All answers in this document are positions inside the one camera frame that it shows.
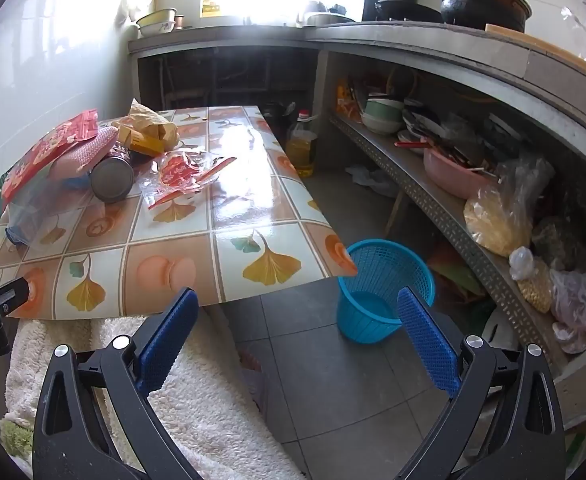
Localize green white bowl stack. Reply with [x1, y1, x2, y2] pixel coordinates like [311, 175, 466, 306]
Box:
[362, 97, 404, 135]

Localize red drink can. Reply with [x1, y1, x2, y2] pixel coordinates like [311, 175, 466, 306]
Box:
[90, 142, 136, 204]

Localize cooking oil bottle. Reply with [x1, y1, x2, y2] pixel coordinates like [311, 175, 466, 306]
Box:
[285, 110, 320, 178]

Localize tile-patterned vinyl tablecloth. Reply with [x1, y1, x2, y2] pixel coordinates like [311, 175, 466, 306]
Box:
[0, 105, 360, 321]

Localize concrete kitchen counter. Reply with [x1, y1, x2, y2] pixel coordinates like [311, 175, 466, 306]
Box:
[128, 22, 586, 171]

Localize clear red plastic wrapper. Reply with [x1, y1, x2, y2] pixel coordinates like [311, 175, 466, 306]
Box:
[140, 150, 238, 211]

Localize green-rimmed enamel basin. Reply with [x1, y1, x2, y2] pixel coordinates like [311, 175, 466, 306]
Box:
[136, 7, 178, 37]

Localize blue plastic basket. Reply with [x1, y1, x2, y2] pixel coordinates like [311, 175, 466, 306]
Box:
[337, 240, 436, 345]

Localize red printed snack bag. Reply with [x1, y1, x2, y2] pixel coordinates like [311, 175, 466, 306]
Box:
[0, 109, 98, 211]

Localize pink plastic basin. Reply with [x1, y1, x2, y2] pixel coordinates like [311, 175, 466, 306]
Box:
[423, 147, 498, 200]

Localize yellow cardboard box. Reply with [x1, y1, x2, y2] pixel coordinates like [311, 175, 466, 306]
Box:
[118, 122, 166, 157]

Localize metal pot with lid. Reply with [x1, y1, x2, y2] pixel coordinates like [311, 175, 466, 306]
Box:
[305, 10, 354, 27]

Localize wooden cutting board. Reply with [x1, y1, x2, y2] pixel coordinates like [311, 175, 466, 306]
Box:
[485, 24, 586, 68]

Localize black wok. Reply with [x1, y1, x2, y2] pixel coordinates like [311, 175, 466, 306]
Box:
[375, 0, 444, 23]

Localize small bag of corn kernels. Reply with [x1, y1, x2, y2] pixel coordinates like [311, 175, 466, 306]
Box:
[510, 247, 556, 313]

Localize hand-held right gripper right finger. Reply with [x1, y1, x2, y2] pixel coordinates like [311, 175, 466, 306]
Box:
[397, 287, 566, 480]

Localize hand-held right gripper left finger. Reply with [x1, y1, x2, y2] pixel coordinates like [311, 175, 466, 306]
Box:
[32, 287, 204, 480]

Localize bag of yellow grains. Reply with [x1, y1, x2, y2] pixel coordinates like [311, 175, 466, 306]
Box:
[464, 160, 556, 256]

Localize clear plastic food container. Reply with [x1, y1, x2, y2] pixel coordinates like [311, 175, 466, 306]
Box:
[5, 175, 94, 248]

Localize brown paper bag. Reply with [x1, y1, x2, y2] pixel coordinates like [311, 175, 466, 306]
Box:
[113, 99, 180, 151]

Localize pink textured packet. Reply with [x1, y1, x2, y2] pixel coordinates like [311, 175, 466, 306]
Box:
[48, 126, 120, 181]

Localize white plastic bag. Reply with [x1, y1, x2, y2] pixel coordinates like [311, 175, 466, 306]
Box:
[345, 164, 398, 196]

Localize hanging plastic bags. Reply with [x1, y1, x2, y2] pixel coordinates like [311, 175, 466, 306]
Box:
[118, 0, 146, 26]

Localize stack of plates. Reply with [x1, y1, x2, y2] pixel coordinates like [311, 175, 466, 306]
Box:
[403, 105, 454, 146]

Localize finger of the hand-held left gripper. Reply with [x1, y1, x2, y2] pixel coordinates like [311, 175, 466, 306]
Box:
[0, 275, 32, 322]

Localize white plastic container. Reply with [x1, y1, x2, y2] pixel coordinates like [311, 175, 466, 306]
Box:
[483, 310, 518, 351]

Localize orange snack packet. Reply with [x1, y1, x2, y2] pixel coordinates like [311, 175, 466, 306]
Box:
[335, 80, 368, 121]

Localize pink plastic bag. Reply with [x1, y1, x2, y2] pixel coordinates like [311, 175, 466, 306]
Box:
[550, 267, 586, 353]

